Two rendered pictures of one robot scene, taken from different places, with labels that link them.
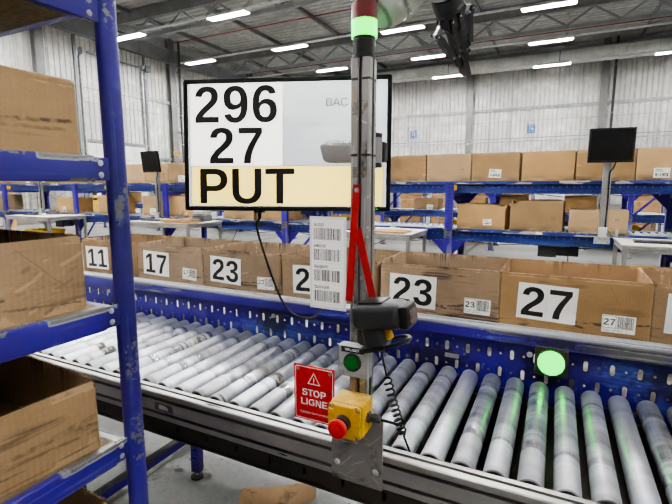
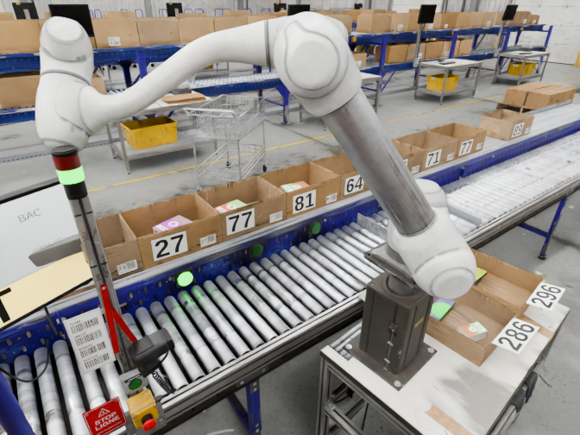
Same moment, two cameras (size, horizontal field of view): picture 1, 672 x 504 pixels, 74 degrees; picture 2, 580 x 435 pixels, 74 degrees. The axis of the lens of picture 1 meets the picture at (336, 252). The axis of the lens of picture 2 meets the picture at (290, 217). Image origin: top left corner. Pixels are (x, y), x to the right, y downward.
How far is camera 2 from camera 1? 0.76 m
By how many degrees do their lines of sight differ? 62
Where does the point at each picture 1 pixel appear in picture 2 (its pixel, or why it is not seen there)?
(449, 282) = not seen: hidden behind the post
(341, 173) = (57, 267)
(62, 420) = not seen: outside the picture
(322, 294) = (92, 362)
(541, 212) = (28, 87)
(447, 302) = not seen: hidden behind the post
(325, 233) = (83, 325)
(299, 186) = (22, 298)
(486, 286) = (129, 252)
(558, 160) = (23, 31)
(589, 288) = (190, 228)
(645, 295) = (217, 221)
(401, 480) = (176, 410)
